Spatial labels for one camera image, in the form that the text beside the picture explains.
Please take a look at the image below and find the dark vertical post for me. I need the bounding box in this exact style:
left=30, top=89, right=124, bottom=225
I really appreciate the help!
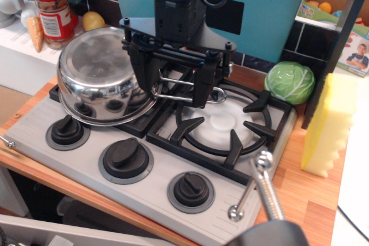
left=302, top=0, right=365, bottom=130

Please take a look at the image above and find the yellow toy lemon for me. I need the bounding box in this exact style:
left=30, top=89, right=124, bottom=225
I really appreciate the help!
left=82, top=11, right=106, bottom=31

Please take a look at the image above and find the stainless steel pot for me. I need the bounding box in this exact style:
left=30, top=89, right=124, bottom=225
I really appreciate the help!
left=56, top=27, right=227, bottom=127

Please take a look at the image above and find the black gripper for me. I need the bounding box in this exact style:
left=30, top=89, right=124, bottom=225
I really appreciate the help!
left=119, top=17, right=236, bottom=108

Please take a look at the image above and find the toy box with boy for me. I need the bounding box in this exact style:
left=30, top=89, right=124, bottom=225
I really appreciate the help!
left=337, top=24, right=368, bottom=77

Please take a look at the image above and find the small metal rod left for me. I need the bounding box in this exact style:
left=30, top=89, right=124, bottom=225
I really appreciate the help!
left=0, top=136, right=16, bottom=149

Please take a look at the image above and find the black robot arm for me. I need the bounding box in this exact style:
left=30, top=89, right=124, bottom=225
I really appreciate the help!
left=120, top=0, right=236, bottom=108

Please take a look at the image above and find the red lid spice jar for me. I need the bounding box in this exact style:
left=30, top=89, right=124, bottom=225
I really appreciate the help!
left=35, top=0, right=74, bottom=50

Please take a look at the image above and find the orange toy fruit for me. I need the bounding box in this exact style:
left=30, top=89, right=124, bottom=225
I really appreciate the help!
left=318, top=2, right=332, bottom=14

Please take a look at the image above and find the middle black stove knob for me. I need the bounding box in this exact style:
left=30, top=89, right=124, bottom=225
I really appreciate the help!
left=98, top=138, right=154, bottom=185

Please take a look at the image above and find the silver metal clamp screw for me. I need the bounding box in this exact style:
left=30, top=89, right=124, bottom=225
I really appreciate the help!
left=228, top=150, right=285, bottom=222

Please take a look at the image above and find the grey toy stove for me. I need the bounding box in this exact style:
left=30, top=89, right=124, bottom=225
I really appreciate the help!
left=5, top=81, right=297, bottom=245

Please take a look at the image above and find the black stove knob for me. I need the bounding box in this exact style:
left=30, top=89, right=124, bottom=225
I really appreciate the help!
left=167, top=172, right=215, bottom=214
left=46, top=115, right=91, bottom=151
left=98, top=138, right=154, bottom=185

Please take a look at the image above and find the left black stove knob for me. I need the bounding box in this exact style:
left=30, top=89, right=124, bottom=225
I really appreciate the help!
left=46, top=115, right=91, bottom=151

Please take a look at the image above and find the grey panel bottom left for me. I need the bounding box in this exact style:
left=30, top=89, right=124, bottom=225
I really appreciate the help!
left=1, top=215, right=171, bottom=245

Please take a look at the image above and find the left black burner grate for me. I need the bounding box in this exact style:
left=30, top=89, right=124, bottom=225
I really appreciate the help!
left=48, top=67, right=185, bottom=139

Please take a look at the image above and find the grey toy faucet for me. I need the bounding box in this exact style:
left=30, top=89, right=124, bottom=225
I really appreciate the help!
left=1, top=0, right=25, bottom=28

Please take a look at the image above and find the right black burner grate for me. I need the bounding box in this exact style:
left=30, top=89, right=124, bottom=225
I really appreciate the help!
left=146, top=81, right=296, bottom=188

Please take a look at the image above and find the green toy cabbage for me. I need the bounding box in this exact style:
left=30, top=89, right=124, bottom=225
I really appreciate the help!
left=264, top=61, right=315, bottom=105

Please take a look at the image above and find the right black stove knob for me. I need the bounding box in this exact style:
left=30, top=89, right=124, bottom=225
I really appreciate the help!
left=167, top=172, right=215, bottom=214

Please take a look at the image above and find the black burner grate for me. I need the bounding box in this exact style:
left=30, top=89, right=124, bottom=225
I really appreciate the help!
left=48, top=67, right=185, bottom=139
left=146, top=81, right=296, bottom=188

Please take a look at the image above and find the toy ice cream cone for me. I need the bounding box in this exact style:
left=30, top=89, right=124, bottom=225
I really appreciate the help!
left=21, top=8, right=44, bottom=52

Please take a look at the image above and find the yellow sponge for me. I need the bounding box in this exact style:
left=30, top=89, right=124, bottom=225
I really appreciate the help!
left=300, top=73, right=359, bottom=177

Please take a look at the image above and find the large teal plastic bin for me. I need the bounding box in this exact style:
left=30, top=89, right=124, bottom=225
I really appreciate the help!
left=118, top=0, right=302, bottom=62

